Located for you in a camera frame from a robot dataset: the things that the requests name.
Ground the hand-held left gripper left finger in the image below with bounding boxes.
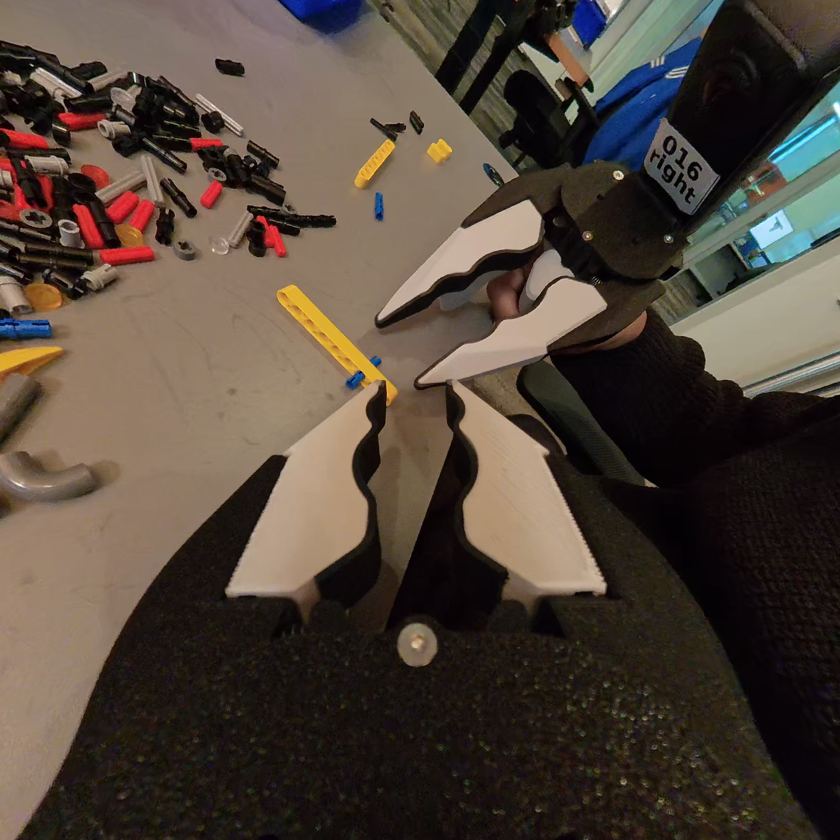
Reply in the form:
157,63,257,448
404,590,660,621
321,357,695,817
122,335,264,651
225,381,389,623

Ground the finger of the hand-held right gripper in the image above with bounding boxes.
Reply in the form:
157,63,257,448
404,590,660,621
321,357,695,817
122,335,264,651
374,198,547,330
413,274,609,391

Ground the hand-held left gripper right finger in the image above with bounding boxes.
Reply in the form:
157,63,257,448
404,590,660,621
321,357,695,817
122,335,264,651
445,379,609,619

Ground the yellow holed beam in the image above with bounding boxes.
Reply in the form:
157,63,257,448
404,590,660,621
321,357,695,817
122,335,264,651
276,284,399,406
353,138,397,190

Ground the person's right hand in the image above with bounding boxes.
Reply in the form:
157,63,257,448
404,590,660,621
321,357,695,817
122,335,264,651
486,266,531,322

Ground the blue striped jacket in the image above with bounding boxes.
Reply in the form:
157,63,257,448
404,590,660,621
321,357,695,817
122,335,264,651
583,38,704,166

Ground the black office chair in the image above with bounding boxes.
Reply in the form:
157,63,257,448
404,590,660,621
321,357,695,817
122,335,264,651
497,69,601,170

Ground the small monitor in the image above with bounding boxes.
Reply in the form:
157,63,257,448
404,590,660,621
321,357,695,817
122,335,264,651
748,209,796,252

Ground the white counter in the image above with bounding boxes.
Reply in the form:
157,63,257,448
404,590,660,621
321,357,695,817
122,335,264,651
669,243,840,388

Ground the blue storage bin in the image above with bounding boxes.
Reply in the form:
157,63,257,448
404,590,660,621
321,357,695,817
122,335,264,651
277,0,366,32
570,0,623,48

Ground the person's black sweater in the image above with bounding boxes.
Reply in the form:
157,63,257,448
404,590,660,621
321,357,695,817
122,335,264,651
591,394,840,840

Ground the pile of yellow blue bricks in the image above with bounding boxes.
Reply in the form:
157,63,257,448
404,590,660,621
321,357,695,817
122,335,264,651
0,318,101,508

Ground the pile of black red pins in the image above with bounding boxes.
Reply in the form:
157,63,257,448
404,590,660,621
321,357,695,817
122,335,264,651
0,39,339,317

